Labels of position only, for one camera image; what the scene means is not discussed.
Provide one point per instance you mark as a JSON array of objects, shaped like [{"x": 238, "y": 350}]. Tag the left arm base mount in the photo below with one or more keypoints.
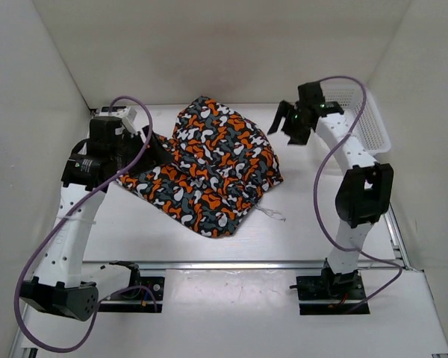
[{"x": 142, "y": 294}]

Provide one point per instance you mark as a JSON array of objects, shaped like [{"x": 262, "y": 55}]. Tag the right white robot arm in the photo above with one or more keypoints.
[{"x": 365, "y": 190}]

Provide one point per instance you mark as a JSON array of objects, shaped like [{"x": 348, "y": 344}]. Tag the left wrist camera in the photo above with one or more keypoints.
[{"x": 128, "y": 116}]

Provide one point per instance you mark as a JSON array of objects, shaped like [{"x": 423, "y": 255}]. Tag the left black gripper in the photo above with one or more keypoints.
[{"x": 157, "y": 151}]

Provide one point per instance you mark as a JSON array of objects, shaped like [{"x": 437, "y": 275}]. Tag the orange camouflage shorts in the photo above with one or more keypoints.
[{"x": 222, "y": 166}]

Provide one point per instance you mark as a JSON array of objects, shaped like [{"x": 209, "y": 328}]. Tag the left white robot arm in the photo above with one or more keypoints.
[{"x": 58, "y": 286}]

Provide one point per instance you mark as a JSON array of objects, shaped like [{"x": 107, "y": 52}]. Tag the white plastic basket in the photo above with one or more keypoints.
[{"x": 370, "y": 129}]

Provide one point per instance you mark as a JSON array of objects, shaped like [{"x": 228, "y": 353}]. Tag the dark label sticker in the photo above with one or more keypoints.
[{"x": 114, "y": 109}]

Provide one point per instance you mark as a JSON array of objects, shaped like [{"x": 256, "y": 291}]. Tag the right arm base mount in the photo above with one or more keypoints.
[{"x": 331, "y": 294}]

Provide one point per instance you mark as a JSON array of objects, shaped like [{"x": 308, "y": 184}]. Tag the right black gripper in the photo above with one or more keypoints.
[{"x": 285, "y": 111}]

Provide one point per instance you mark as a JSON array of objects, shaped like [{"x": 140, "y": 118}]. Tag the aluminium front rail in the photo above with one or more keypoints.
[{"x": 239, "y": 265}]

